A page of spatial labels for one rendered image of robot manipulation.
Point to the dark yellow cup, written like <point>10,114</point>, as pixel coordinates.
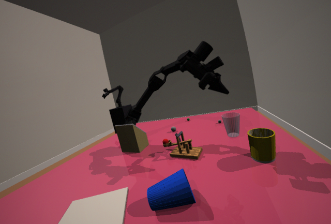
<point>262,145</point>

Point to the translucent pink cup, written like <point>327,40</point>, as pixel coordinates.
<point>231,123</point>

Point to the blue cup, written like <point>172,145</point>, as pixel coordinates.
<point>170,192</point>

